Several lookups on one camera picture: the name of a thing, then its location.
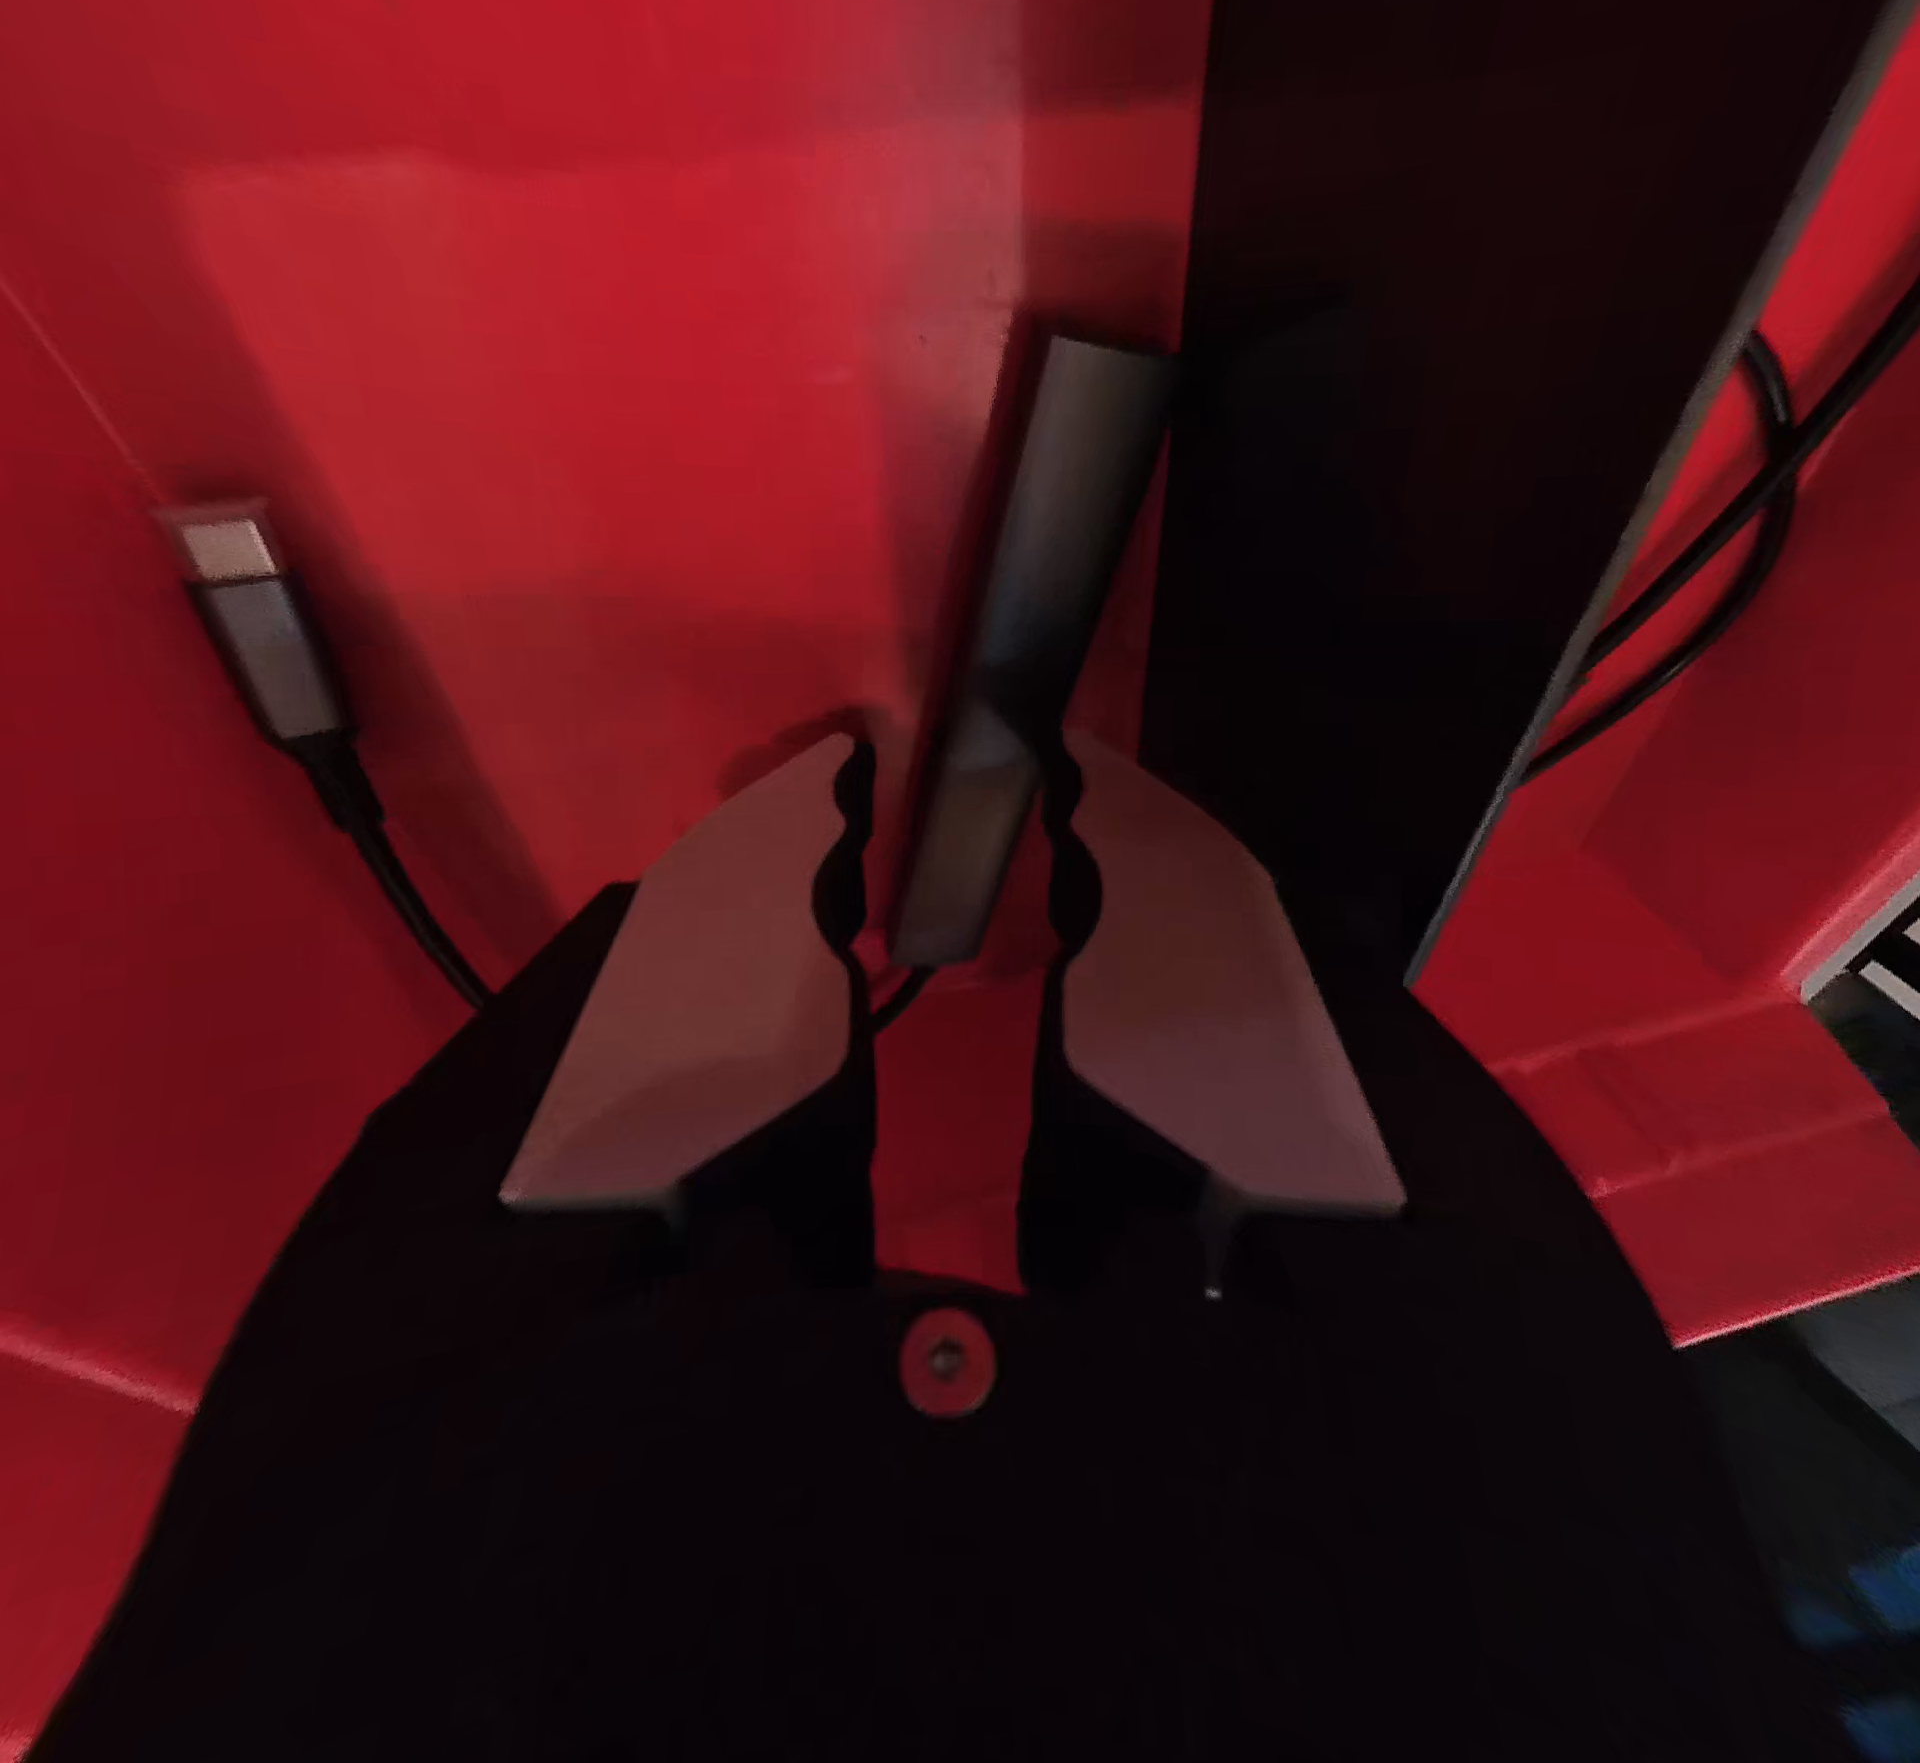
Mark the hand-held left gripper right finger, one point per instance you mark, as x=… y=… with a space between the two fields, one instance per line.
x=1215 y=1028

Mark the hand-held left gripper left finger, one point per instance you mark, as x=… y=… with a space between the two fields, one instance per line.
x=705 y=1013

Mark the grey usb hub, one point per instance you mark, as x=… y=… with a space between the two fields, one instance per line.
x=1050 y=564

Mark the red storage box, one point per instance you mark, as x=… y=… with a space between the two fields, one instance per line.
x=600 y=219

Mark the black divider panel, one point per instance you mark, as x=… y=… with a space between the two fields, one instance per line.
x=1425 y=293

